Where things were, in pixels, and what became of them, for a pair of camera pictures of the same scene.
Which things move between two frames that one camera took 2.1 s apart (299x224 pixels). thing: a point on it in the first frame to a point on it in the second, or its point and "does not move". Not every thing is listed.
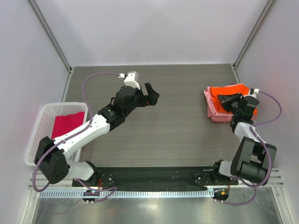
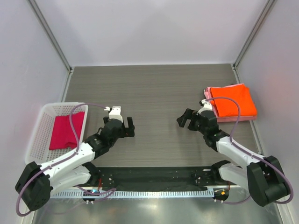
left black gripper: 151,100 to 127,131
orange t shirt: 216,91 does not move
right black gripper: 226,100 to 188,115
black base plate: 152,178 does not move
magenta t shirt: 63,124 does not move
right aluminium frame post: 235,65 does not move
